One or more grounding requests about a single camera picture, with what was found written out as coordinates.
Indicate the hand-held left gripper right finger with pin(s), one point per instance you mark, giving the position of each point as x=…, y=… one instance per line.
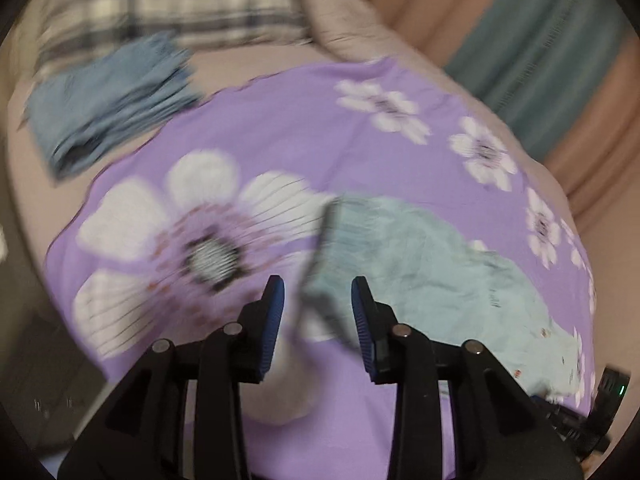
x=361, y=320

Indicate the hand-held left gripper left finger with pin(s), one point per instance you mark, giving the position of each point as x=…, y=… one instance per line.
x=274, y=310

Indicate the light blue denim pants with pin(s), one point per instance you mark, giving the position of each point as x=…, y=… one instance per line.
x=425, y=270

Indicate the purple floral bed sheet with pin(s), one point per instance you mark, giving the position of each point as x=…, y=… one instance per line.
x=280, y=130

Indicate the folded blue jeans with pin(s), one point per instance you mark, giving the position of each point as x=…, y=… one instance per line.
x=110, y=105

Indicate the beige pillow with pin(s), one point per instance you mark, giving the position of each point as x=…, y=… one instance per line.
x=340, y=20

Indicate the teal curtain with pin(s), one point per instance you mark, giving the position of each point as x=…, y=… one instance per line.
x=530, y=50

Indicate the plaid pillow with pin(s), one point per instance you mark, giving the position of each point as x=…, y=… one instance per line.
x=175, y=0

